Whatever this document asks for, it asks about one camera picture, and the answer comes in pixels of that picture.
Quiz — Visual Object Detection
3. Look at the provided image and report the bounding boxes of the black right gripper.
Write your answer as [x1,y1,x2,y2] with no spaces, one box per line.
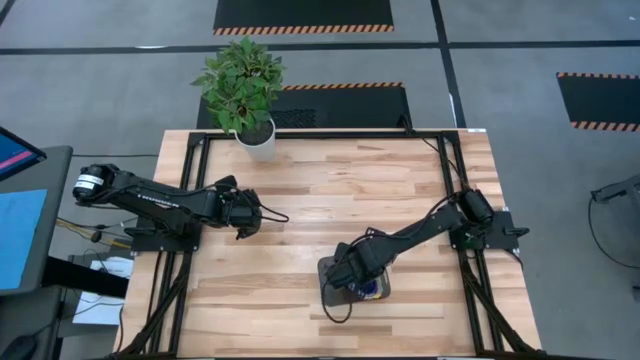
[324,239,397,291]

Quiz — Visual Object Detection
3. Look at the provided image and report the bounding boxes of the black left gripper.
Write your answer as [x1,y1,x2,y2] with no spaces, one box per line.
[214,174,264,241]

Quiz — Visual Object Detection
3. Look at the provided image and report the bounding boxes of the grey translucent plastic basket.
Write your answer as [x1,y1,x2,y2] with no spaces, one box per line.
[316,255,393,308]

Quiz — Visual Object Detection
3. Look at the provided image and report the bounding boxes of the white plant pot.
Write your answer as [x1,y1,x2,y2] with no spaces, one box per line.
[233,117,277,164]

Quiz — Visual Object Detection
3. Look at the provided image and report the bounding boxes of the green leafy plant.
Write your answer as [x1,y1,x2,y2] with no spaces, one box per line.
[191,35,287,135]

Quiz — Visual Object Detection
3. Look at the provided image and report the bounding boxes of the black hazard-striped floor mat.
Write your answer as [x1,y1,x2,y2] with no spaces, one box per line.
[212,0,396,37]
[555,71,640,133]
[196,81,413,131]

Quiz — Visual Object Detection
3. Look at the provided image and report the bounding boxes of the white paper sheets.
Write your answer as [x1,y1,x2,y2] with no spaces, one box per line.
[72,256,135,327]

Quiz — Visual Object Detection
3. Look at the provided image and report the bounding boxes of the black desk support bar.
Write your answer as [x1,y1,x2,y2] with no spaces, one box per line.
[41,255,131,300]

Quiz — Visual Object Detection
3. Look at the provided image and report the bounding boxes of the grey side desk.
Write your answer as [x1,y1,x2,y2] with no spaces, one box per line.
[0,144,74,297]

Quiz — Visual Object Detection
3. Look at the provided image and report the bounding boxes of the blue paper sheet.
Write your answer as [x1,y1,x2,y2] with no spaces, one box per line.
[0,188,49,292]

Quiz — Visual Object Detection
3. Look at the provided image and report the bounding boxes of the computer monitor with pink stripe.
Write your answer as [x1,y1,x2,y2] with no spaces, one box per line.
[0,125,48,182]

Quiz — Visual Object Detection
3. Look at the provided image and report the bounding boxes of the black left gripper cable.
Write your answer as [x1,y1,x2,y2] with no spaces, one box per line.
[252,198,291,224]

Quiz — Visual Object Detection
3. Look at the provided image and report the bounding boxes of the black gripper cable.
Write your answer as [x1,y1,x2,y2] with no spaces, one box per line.
[320,282,354,325]
[252,198,291,224]

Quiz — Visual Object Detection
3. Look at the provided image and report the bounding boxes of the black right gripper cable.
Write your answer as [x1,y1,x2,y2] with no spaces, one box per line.
[320,282,354,325]

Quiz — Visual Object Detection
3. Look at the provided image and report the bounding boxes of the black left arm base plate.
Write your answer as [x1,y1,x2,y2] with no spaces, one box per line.
[130,213,202,253]

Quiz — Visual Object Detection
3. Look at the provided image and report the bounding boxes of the black aluminium table frame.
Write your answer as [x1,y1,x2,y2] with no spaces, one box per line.
[110,129,547,360]

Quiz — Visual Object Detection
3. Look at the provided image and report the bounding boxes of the black cable over table edge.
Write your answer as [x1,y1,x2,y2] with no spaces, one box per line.
[398,114,469,194]

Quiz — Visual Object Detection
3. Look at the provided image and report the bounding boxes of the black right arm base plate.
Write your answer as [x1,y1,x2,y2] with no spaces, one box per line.
[448,208,531,252]

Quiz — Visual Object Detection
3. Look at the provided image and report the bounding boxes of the bundle of floor cables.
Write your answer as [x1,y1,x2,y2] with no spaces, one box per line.
[55,215,137,248]

